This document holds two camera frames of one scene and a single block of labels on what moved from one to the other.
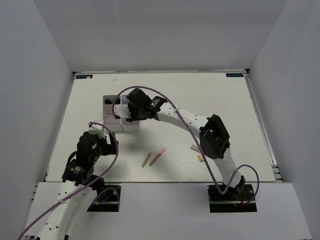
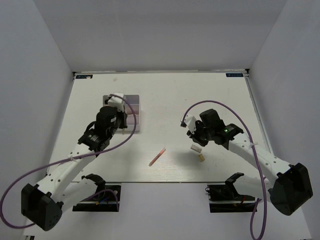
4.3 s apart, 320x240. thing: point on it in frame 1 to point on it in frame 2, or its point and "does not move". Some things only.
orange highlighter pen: [161, 152] does not move
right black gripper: [131, 107] to [194, 135]
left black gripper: [109, 148] to [124, 116]
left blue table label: [84, 76] does not move
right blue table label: [234, 74] does not move
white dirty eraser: [195, 148] does not move
